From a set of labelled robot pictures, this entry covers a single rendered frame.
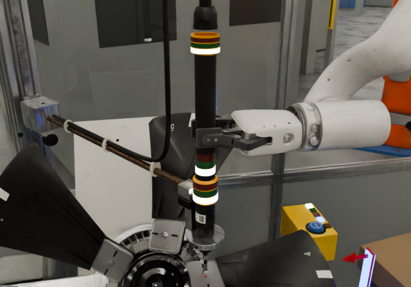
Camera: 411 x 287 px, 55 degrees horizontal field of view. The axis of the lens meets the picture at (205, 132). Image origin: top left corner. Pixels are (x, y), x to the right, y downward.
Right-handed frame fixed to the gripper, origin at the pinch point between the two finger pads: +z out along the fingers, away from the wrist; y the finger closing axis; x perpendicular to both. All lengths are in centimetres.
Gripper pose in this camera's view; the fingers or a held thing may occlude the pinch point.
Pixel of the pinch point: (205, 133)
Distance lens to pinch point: 65.0
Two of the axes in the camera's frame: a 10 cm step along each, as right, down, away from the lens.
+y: -2.0, -3.6, 9.1
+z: -9.8, 0.6, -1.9
